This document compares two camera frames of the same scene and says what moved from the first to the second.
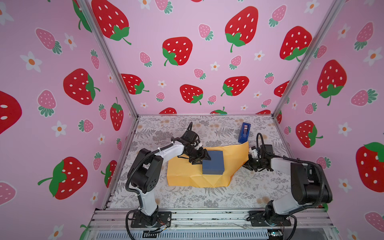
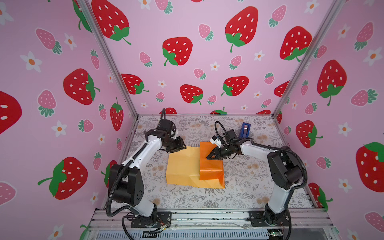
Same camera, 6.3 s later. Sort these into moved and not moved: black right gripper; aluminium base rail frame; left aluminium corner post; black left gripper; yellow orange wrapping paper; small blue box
Moved: yellow orange wrapping paper; black left gripper; black right gripper
Not moved: aluminium base rail frame; small blue box; left aluminium corner post
